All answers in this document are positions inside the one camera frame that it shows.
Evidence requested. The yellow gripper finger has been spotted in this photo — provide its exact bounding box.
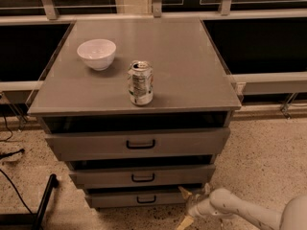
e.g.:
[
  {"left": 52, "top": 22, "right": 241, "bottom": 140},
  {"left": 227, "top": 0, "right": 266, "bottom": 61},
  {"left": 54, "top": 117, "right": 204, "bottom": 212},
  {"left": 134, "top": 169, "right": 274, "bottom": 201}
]
[
  {"left": 176, "top": 216, "right": 194, "bottom": 230},
  {"left": 178, "top": 186, "right": 192, "bottom": 199}
]

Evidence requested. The black metal stand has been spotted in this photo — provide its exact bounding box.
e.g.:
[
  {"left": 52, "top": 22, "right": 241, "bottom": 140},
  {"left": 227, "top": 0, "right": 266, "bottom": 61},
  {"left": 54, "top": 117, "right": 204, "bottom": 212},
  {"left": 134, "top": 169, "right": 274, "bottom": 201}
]
[{"left": 0, "top": 173, "right": 59, "bottom": 230}]

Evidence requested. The grey drawer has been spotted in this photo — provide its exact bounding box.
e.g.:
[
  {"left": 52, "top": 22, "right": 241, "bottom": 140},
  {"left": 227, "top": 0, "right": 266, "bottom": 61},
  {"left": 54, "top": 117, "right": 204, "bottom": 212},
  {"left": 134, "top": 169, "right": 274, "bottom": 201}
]
[
  {"left": 69, "top": 165, "right": 215, "bottom": 189},
  {"left": 85, "top": 185, "right": 184, "bottom": 208},
  {"left": 46, "top": 127, "right": 230, "bottom": 161}
]

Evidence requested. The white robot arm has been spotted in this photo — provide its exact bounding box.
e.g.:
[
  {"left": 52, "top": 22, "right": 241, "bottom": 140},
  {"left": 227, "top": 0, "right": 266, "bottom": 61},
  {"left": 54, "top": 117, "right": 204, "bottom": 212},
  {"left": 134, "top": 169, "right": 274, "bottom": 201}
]
[{"left": 176, "top": 183, "right": 307, "bottom": 230}]

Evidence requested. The grey top drawer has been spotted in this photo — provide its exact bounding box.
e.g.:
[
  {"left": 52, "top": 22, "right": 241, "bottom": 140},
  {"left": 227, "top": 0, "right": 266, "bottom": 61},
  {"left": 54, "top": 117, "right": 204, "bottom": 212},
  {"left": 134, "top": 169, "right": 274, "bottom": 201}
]
[{"left": 46, "top": 127, "right": 230, "bottom": 161}]

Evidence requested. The black floor cable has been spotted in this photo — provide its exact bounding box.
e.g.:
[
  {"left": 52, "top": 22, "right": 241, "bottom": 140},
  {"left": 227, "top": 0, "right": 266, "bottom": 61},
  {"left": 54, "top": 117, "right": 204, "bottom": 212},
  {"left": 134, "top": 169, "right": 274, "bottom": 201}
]
[{"left": 0, "top": 168, "right": 34, "bottom": 215}]

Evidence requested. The grey bottom drawer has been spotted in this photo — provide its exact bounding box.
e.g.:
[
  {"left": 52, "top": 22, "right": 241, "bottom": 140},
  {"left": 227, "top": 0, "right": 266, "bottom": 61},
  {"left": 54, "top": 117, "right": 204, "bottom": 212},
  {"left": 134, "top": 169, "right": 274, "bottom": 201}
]
[{"left": 85, "top": 185, "right": 184, "bottom": 208}]

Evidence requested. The metal window railing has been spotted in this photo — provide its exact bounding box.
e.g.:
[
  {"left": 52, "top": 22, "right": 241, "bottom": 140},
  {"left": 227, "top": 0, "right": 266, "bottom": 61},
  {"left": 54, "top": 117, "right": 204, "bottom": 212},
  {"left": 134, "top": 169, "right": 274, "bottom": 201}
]
[{"left": 0, "top": 0, "right": 307, "bottom": 119}]

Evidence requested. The white ceramic bowl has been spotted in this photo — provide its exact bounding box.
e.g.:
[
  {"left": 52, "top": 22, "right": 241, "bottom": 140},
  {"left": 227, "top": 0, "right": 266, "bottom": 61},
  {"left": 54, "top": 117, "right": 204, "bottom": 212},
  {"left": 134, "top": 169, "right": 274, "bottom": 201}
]
[{"left": 77, "top": 39, "right": 117, "bottom": 71}]

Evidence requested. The grey middle drawer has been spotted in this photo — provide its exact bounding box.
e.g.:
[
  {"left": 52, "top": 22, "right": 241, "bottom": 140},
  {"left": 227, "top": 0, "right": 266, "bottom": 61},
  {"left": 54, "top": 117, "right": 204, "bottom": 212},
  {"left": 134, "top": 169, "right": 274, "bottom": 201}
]
[{"left": 69, "top": 165, "right": 215, "bottom": 189}]

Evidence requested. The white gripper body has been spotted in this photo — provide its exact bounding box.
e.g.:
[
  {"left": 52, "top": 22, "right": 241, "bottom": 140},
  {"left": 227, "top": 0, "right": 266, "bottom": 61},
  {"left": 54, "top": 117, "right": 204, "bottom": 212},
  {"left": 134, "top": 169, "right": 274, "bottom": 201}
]
[{"left": 186, "top": 184, "right": 213, "bottom": 218}]

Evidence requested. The silver soda can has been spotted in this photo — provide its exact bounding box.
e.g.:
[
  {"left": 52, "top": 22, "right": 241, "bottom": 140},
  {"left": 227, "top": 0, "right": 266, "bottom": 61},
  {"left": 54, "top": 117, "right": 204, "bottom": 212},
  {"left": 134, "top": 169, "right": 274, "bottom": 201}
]
[{"left": 128, "top": 60, "right": 154, "bottom": 105}]

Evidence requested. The grey drawer cabinet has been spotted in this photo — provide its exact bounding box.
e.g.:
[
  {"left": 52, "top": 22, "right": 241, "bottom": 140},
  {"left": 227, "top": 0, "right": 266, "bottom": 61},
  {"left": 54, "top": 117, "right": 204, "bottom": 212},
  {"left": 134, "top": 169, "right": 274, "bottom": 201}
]
[{"left": 27, "top": 17, "right": 243, "bottom": 209}]

